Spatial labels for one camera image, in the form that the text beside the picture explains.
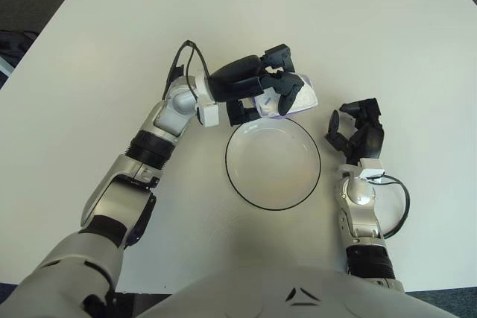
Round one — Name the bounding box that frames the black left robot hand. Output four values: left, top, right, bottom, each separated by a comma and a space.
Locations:
206, 44, 305, 127

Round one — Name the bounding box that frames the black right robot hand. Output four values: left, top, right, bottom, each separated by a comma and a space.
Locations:
324, 98, 385, 165

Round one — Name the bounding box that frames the purple tissue paper pack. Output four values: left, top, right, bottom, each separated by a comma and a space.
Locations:
253, 71, 320, 121

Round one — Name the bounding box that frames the white plate with black rim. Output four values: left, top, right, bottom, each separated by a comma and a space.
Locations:
225, 115, 321, 211

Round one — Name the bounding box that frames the grey robot torso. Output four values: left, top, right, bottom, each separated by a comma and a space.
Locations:
145, 264, 477, 318

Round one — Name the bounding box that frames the black bag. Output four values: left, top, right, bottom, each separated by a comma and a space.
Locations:
0, 30, 38, 69

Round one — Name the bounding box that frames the white furniture panel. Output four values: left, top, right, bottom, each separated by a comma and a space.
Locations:
0, 55, 18, 80

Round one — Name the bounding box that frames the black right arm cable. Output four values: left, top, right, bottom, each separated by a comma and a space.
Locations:
372, 174, 411, 240

